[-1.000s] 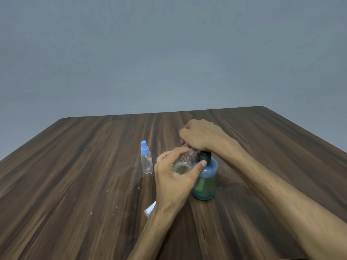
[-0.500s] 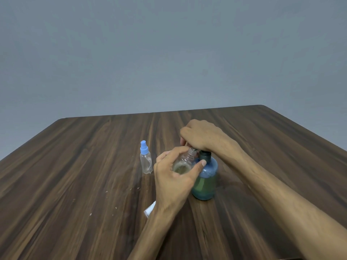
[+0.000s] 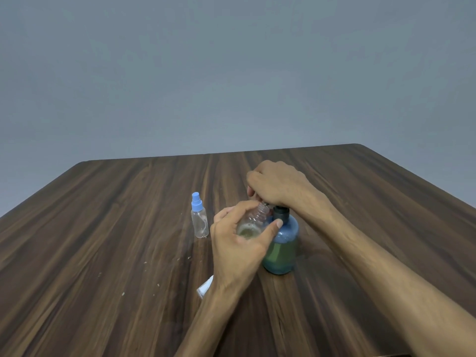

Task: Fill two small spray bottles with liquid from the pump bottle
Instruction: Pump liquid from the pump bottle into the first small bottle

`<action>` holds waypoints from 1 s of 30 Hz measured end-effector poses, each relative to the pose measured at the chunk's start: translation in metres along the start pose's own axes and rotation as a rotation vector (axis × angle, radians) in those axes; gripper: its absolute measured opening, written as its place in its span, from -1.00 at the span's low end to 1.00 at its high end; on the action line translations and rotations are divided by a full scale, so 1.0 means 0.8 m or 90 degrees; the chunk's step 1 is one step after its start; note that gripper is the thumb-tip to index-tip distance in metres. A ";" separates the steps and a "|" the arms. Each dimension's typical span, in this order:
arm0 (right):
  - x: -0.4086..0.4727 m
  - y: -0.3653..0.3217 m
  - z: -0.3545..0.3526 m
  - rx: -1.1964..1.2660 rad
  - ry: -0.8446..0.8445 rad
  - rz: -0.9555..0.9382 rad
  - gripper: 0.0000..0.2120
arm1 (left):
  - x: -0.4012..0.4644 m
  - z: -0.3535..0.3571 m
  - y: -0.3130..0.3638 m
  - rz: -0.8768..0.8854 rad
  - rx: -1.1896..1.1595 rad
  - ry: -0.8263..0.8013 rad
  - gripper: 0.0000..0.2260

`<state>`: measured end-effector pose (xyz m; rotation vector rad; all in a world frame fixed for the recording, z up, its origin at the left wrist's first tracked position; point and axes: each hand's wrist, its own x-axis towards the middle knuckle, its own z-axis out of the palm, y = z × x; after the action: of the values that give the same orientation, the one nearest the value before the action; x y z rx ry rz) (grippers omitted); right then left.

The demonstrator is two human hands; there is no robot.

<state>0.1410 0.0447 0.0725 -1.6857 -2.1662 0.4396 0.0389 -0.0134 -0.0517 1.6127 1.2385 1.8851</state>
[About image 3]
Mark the person's right hand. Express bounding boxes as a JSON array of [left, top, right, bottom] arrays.
[[246, 160, 332, 216]]

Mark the clear small bottle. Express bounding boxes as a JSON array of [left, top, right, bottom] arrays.
[[236, 201, 274, 241]]

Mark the person's left hand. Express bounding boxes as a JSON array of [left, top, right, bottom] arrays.
[[209, 199, 284, 296]]

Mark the blue green pump bottle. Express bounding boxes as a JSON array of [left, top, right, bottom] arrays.
[[261, 206, 299, 275]]

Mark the white spray cap with tube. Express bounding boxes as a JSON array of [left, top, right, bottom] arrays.
[[196, 275, 215, 299]]

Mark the blue-capped small spray bottle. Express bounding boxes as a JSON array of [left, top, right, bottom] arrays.
[[191, 192, 210, 239]]

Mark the person's right forearm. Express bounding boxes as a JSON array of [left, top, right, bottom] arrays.
[[299, 195, 476, 357]]

